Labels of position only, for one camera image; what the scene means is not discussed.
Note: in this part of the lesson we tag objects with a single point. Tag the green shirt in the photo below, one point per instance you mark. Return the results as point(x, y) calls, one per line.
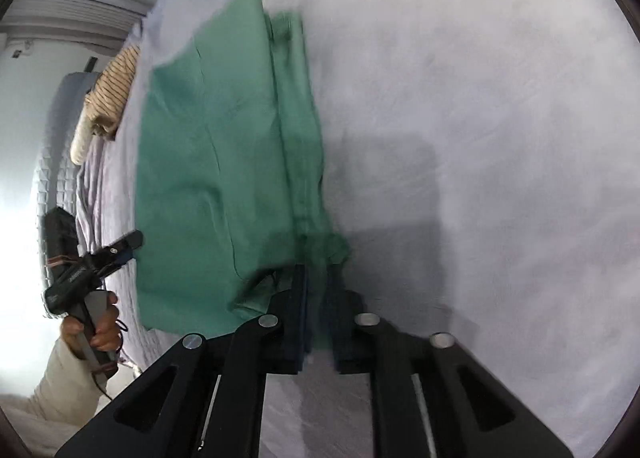
point(210, 163)

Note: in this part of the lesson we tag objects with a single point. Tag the grey bed sheet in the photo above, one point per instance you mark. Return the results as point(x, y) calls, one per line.
point(450, 138)

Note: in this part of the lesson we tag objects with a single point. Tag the cream striped cloth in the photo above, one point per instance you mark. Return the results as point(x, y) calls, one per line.
point(112, 88)

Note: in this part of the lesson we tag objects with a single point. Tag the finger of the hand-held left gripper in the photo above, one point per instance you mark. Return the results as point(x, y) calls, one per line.
point(120, 245)

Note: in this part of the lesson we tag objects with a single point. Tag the person's left hand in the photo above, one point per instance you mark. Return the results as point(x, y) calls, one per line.
point(107, 333)

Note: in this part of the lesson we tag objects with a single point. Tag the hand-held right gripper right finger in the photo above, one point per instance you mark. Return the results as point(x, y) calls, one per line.
point(334, 333)

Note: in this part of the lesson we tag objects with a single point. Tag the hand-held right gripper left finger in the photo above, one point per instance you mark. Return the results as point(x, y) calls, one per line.
point(300, 328)

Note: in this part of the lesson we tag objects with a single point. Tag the grey quilted mattress edge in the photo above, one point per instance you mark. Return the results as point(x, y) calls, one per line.
point(55, 163)

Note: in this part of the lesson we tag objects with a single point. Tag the person's left forearm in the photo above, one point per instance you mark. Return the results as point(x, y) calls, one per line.
point(65, 383)

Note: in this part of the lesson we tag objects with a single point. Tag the white window ledge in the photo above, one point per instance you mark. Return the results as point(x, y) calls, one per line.
point(75, 13)

